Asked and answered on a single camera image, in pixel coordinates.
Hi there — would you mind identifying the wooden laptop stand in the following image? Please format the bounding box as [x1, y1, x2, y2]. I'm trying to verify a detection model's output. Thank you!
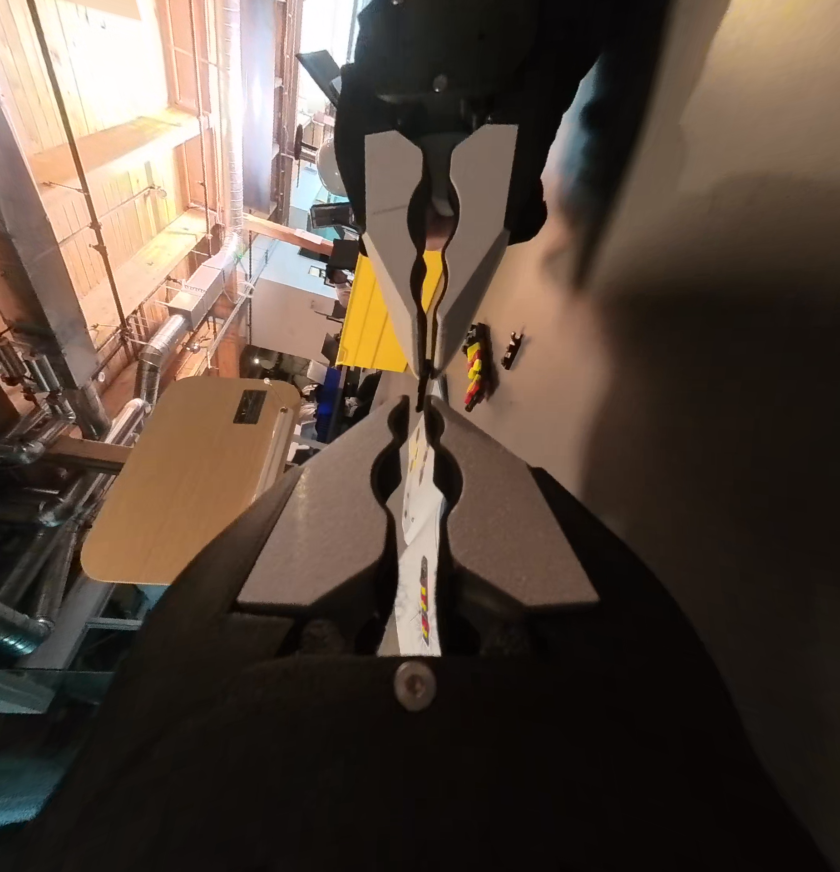
[79, 375, 305, 587]

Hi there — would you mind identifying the white hard hat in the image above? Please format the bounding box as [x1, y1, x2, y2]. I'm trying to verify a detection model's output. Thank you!
[316, 136, 356, 198]

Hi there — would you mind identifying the yellow plastic tray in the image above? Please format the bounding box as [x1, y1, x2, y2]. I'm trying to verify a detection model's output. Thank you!
[340, 248, 448, 374]

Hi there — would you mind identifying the black monitor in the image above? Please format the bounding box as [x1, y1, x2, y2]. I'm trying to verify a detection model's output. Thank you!
[296, 50, 344, 103]

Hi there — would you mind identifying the open lego instruction booklet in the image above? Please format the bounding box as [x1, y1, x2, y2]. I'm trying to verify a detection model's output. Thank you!
[382, 409, 450, 658]

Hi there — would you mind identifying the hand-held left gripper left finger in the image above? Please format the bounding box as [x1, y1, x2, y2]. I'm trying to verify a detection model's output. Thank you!
[236, 397, 409, 607]

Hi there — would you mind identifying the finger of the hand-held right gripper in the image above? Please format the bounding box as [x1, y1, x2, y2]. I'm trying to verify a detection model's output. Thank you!
[361, 129, 432, 379]
[431, 124, 519, 374]

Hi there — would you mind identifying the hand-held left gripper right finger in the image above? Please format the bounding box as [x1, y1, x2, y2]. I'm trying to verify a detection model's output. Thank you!
[424, 397, 601, 609]

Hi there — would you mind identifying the long red yellow lego assembly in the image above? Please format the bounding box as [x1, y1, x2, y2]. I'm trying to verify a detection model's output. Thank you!
[461, 323, 493, 414]

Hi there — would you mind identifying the person's right hand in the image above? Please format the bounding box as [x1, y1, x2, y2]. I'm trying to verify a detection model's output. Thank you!
[423, 193, 462, 254]

